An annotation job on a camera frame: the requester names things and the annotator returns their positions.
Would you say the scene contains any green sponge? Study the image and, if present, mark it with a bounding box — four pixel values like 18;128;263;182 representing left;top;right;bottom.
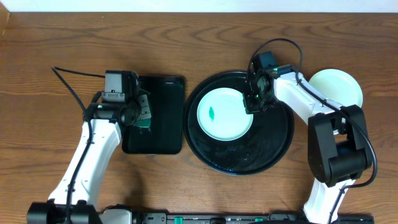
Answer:
135;89;152;128

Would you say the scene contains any mint green plate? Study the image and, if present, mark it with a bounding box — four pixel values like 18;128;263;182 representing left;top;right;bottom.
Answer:
309;68;363;108
197;88;254;141

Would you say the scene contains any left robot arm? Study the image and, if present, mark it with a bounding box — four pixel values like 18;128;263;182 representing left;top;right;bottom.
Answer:
27;90;151;223

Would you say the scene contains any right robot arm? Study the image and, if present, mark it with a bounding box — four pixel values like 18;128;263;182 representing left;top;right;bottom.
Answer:
244;65;377;223

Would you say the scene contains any black rectangular tray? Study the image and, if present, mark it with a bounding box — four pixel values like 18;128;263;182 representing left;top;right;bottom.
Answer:
122;77;185;154

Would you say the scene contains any round black tray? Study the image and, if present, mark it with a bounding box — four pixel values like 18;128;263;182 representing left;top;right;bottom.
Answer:
183;71;294;175

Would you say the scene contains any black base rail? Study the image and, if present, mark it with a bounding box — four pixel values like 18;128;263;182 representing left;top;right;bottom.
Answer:
133;212;374;224

